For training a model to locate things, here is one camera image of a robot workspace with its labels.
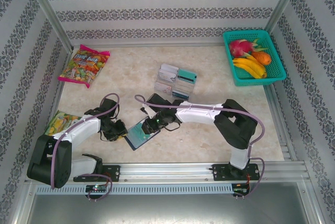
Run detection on teal plastic card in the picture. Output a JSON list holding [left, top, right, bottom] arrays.
[[129, 124, 150, 142]]

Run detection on blue leather card holder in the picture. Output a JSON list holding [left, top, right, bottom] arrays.
[[124, 118, 162, 152]]

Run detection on clear acrylic card stand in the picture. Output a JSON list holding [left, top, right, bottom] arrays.
[[154, 63, 198, 102]]

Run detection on blue VIP card stack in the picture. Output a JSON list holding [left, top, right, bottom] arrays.
[[171, 90, 191, 101]]

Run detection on white card red print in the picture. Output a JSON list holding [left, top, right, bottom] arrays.
[[154, 82, 173, 95]]

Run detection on white card dark print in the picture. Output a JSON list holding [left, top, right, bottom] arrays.
[[158, 73, 176, 84]]

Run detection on teal VIP card stack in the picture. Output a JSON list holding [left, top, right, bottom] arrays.
[[177, 69, 198, 85]]

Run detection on plain white card stack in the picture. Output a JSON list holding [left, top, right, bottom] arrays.
[[159, 63, 178, 74]]

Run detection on green candy bag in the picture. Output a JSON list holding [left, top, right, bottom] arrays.
[[44, 110, 82, 137]]

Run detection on small circuit board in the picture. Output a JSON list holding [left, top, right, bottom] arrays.
[[85, 184, 108, 193], [232, 183, 251, 195]]

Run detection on pink candy bag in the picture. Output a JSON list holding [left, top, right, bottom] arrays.
[[57, 43, 111, 89]]

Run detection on grey metal shelf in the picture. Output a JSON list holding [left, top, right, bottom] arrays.
[[15, 182, 325, 224]]

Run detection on yellow banana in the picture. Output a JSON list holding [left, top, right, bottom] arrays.
[[232, 61, 262, 79], [233, 55, 267, 79]]

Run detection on pink dragon fruit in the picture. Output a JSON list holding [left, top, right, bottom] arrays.
[[229, 38, 270, 59]]

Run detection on orange mango fruit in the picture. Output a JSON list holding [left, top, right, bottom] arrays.
[[252, 51, 272, 66]]

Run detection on teal plastic basket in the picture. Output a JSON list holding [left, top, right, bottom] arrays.
[[222, 29, 287, 87]]

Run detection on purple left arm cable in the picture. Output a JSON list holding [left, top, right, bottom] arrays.
[[51, 92, 121, 201]]

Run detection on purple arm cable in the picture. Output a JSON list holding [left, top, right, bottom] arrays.
[[133, 94, 266, 200], [51, 92, 121, 201]]

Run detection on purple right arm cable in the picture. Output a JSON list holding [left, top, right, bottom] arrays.
[[133, 94, 266, 200]]

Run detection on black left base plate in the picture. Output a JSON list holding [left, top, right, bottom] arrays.
[[73, 165, 121, 183]]

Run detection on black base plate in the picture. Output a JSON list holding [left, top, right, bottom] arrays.
[[73, 165, 121, 183], [211, 163, 260, 182]]

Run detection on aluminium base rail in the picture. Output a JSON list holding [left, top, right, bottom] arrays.
[[25, 161, 311, 183]]

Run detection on aluminium side rail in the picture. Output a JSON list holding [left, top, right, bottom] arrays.
[[264, 84, 299, 162], [35, 47, 75, 164]]

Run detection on slotted grey cable duct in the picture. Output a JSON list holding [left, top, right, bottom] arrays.
[[35, 183, 234, 195]]

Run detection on aluminium back rail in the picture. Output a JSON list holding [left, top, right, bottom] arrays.
[[70, 37, 226, 48]]

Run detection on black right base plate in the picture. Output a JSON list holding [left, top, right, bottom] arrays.
[[211, 163, 260, 182]]

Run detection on aluminium frame post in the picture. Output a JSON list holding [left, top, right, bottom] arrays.
[[20, 0, 74, 52], [263, 0, 306, 38]]

